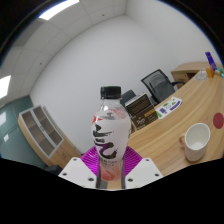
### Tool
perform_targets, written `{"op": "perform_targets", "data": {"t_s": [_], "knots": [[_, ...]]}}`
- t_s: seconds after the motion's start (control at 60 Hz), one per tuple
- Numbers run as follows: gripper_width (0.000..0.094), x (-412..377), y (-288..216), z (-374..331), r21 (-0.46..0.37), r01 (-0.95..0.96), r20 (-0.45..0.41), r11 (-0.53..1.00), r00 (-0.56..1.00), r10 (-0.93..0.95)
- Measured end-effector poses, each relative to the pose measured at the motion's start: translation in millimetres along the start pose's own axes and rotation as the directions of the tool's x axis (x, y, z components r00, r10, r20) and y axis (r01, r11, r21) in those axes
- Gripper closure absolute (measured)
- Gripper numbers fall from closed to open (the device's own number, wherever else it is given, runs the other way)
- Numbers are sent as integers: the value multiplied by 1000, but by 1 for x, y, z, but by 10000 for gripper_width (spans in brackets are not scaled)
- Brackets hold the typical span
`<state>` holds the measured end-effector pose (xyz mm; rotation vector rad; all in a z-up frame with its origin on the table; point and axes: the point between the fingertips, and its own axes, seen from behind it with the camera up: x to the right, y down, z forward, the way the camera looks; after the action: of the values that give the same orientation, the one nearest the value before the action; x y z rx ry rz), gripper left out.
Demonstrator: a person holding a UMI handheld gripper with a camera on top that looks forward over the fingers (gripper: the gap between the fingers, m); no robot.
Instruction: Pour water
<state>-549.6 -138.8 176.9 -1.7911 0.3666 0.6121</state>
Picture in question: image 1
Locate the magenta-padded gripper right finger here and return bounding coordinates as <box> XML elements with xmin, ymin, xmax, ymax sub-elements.
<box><xmin>120</xmin><ymin>145</ymin><xmax>164</xmax><ymax>190</ymax></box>

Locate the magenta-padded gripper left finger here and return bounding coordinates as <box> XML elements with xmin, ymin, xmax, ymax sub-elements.
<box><xmin>58</xmin><ymin>146</ymin><xmax>102</xmax><ymax>190</ymax></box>

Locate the clear black-capped drink bottle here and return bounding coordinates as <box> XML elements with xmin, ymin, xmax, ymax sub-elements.
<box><xmin>90</xmin><ymin>85</ymin><xmax>132</xmax><ymax>183</ymax></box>

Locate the wooden glass-door shelf cabinet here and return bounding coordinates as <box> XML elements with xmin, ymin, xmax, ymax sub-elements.
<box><xmin>17</xmin><ymin>105</ymin><xmax>82</xmax><ymax>168</ymax></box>

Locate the large dark brown box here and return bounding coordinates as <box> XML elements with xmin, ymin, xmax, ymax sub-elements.
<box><xmin>124</xmin><ymin>92</ymin><xmax>159</xmax><ymax>131</ymax></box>

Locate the white ceramic mug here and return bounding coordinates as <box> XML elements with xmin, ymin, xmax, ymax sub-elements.
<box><xmin>178</xmin><ymin>122</ymin><xmax>212</xmax><ymax>163</ymax></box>

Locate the white green printed leaflet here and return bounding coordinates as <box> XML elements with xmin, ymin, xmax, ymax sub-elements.
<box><xmin>154</xmin><ymin>96</ymin><xmax>183</xmax><ymax>120</ymax></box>

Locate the dark padded office chair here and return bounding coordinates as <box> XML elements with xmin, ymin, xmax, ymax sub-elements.
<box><xmin>119</xmin><ymin>89</ymin><xmax>137</xmax><ymax>108</ymax></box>

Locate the black mesh office chair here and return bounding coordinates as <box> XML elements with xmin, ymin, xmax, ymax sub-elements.
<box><xmin>140</xmin><ymin>68</ymin><xmax>185</xmax><ymax>104</ymax></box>

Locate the low wooden side desk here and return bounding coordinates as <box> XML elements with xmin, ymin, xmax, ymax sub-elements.
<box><xmin>170</xmin><ymin>61</ymin><xmax>214</xmax><ymax>88</ymax></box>

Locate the round clear glass dish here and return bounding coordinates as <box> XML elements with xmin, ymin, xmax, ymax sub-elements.
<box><xmin>195</xmin><ymin>69</ymin><xmax>209</xmax><ymax>81</ymax></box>

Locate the small orange box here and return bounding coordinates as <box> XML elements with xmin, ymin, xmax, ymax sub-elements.
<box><xmin>205</xmin><ymin>67</ymin><xmax>215</xmax><ymax>79</ymax></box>

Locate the purple standing card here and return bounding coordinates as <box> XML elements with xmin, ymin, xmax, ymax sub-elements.
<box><xmin>204</xmin><ymin>51</ymin><xmax>218</xmax><ymax>72</ymax></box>

